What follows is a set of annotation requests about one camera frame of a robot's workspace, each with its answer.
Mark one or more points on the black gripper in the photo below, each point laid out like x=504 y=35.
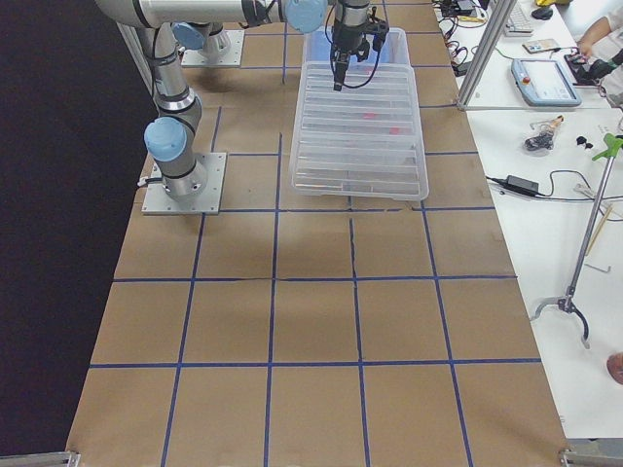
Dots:
x=345 y=37

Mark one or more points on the clear plastic box lid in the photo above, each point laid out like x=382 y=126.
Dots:
x=334 y=151

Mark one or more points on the person hand at desk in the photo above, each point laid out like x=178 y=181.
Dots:
x=585 y=47

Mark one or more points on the white keyboard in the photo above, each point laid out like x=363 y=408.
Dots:
x=518 y=24

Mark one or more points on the smartphone on desk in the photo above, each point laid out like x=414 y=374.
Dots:
x=540 y=46

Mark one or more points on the blue grey teach pendant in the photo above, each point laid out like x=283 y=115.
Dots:
x=544 y=83

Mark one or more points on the black power adapter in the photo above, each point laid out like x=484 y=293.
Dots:
x=522 y=186

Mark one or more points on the black game controller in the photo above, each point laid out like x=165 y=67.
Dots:
x=582 y=71

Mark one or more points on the wooden stick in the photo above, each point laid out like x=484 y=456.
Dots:
x=598 y=229

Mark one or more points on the hex key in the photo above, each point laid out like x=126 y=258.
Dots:
x=605 y=270

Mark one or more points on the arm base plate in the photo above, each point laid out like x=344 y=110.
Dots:
x=230 y=59
x=200 y=192

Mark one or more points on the aluminium frame post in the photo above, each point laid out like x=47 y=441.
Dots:
x=493 y=31

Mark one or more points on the green handled reacher grabber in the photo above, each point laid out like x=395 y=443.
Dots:
x=565 y=302

